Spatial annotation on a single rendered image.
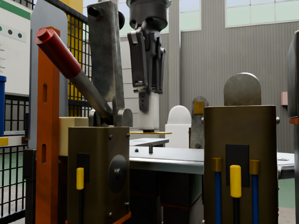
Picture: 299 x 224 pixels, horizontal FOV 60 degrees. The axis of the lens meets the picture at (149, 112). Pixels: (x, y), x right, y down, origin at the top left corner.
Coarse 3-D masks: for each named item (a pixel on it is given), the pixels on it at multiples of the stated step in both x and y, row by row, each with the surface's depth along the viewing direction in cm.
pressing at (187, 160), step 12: (132, 156) 43; (144, 156) 43; (156, 156) 43; (168, 156) 43; (180, 156) 43; (192, 156) 43; (288, 156) 43; (132, 168) 38; (144, 168) 38; (156, 168) 37; (168, 168) 36; (180, 168) 36; (192, 168) 35; (288, 168) 32
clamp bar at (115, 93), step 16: (96, 16) 33; (112, 16) 34; (96, 32) 34; (112, 32) 34; (96, 48) 35; (112, 48) 34; (96, 64) 35; (112, 64) 34; (96, 80) 35; (112, 80) 34; (112, 96) 34; (96, 112) 36
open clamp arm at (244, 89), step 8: (232, 80) 26; (240, 80) 26; (248, 80) 26; (256, 80) 25; (224, 88) 27; (232, 88) 26; (240, 88) 26; (248, 88) 26; (256, 88) 26; (224, 96) 27; (232, 96) 27; (240, 96) 26; (248, 96) 26; (256, 96) 26; (224, 104) 27; (232, 104) 27; (240, 104) 26; (248, 104) 26; (256, 104) 26
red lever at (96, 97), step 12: (48, 36) 25; (48, 48) 25; (60, 48) 26; (60, 60) 27; (72, 60) 28; (72, 72) 28; (84, 84) 30; (84, 96) 32; (96, 96) 32; (96, 108) 33; (108, 108) 34; (108, 120) 35
